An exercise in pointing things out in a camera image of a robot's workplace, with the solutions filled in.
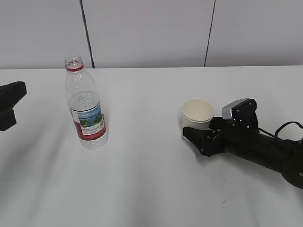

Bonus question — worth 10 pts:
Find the clear plastic water bottle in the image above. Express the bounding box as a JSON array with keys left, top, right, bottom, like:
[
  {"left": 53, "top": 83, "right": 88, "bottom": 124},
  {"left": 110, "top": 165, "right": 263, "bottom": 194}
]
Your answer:
[{"left": 64, "top": 56, "right": 108, "bottom": 149}]

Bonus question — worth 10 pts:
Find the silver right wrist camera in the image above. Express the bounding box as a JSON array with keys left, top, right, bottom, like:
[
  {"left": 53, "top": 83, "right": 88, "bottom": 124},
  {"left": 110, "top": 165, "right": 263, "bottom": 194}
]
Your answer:
[{"left": 222, "top": 98, "right": 258, "bottom": 130}]

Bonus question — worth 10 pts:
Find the white paper cup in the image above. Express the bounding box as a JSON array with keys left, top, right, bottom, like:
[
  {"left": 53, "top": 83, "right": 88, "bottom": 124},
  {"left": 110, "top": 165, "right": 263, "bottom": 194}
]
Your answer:
[{"left": 182, "top": 98, "right": 214, "bottom": 130}]

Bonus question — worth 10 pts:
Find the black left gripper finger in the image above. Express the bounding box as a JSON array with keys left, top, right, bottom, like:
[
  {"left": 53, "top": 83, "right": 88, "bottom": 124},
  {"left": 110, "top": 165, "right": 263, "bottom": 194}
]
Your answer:
[
  {"left": 0, "top": 81, "right": 27, "bottom": 111},
  {"left": 0, "top": 110, "right": 17, "bottom": 131}
]

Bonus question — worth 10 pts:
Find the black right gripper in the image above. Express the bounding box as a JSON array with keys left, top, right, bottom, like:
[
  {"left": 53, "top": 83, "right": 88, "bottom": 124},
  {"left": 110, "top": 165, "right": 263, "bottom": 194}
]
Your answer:
[{"left": 183, "top": 117, "right": 237, "bottom": 157}]

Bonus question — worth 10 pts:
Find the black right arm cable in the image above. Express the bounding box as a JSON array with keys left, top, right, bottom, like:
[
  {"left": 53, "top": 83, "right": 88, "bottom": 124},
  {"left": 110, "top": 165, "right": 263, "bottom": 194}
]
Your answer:
[{"left": 257, "top": 121, "right": 303, "bottom": 142}]

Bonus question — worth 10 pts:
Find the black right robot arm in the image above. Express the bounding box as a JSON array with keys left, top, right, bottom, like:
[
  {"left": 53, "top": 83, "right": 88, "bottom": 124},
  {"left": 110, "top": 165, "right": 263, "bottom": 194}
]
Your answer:
[{"left": 183, "top": 117, "right": 303, "bottom": 188}]

